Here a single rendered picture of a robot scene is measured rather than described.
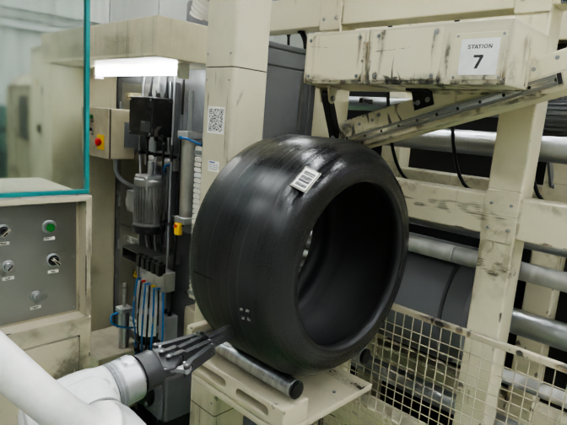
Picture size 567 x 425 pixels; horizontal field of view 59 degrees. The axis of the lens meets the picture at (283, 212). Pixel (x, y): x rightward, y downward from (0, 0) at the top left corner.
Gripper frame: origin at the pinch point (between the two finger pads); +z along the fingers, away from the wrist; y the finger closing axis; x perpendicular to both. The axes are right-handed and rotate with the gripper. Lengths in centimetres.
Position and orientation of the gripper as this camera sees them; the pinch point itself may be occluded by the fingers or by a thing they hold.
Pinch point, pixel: (219, 336)
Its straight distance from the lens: 114.7
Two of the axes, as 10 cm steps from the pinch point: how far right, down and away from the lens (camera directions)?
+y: -7.1, -1.8, 6.8
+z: 7.0, -2.0, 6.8
